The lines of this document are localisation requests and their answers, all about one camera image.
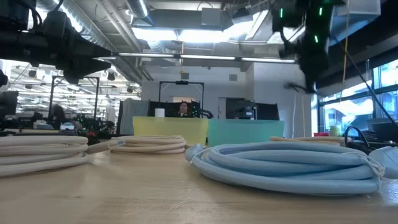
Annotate black cable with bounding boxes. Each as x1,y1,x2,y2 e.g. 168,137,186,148
343,125,392,156

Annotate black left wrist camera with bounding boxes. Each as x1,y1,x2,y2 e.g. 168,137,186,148
42,10,68,40

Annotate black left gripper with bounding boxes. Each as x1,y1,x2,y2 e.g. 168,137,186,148
46,30,121,85

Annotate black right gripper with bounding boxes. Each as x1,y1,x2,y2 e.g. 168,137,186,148
279,30,330,94

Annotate black bin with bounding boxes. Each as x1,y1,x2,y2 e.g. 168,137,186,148
371,118,398,142

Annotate teal translucent plastic bin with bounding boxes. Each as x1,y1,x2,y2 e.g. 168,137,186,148
206,119,285,147

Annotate person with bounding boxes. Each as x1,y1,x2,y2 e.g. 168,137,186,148
49,104,68,130
176,101,192,118

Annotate black monitor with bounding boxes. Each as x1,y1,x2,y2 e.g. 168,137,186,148
0,90,19,118
225,98,256,121
255,103,280,121

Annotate long ceiling light bar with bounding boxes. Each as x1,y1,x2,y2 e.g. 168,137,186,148
118,52,296,64

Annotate light blue coiled cable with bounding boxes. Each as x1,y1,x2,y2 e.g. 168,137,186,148
185,141,398,196

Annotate striped cloth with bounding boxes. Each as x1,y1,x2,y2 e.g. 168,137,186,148
357,129,379,142

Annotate grey cloth cover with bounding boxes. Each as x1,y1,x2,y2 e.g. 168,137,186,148
117,98,150,135

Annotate black metal rig frame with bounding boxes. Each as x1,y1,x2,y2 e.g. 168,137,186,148
48,75,101,125
157,80,205,110

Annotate yellow translucent plastic bin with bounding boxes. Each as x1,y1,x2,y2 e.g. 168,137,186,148
132,116,209,146

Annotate yellow hanging rope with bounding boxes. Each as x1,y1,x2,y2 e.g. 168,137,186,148
341,0,351,83

